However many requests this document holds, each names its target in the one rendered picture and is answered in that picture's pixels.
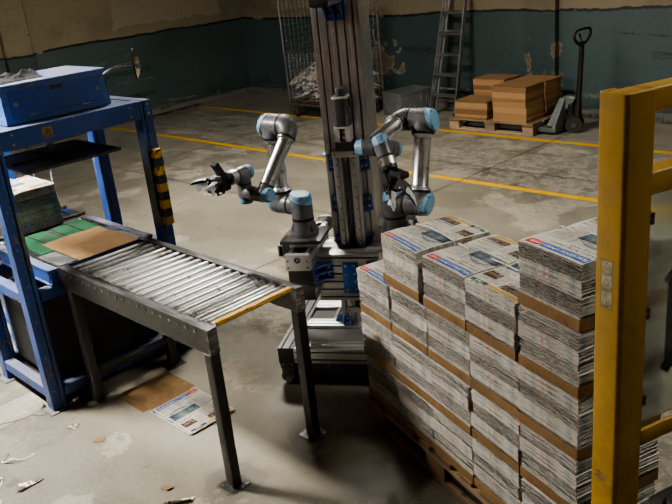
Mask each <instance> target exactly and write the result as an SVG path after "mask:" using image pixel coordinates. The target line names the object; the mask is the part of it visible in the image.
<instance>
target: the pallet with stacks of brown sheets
mask: <svg viewBox="0 0 672 504"><path fill-rule="evenodd" d="M561 82H562V76H551V75H526V76H523V77H521V75H520V74H486V75H483V76H480V77H476V78H473V89H474V95H469V96H466V97H463V98H460V99H457V100H455V116H452V117H450V118H449V120H450V129H459V130H469V131H480V132H490V133H501V134H511V135H522V136H532V137H533V136H536V135H538V134H537V126H540V125H542V124H546V125H547V124H548V122H549V120H550V118H551V116H552V113H553V111H554V109H555V107H556V105H557V103H558V101H559V98H562V92H561ZM463 121H465V123H468V122H470V121H475V122H484V124H485V128H477V127H466V126H463ZM499 124H510V125H522V132H521V131H510V130H500V129H499Z"/></svg>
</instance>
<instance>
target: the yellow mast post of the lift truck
mask: <svg viewBox="0 0 672 504"><path fill-rule="evenodd" d="M616 89H617V88H611V89H606V90H602V91H600V111H599V159H598V207H597V255H596V303H595V352H594V400H593V448H592V496H591V504H637V500H638V478H639V457H640V435H641V413H642V392H643V370H644V348H645V327H646V305H647V284H648V262H649V240H650V219H651V197H652V175H653V154H654V132H655V110H656V89H654V88H652V89H648V90H643V91H639V92H634V93H630V94H623V93H616V92H608V91H612V90H616Z"/></svg>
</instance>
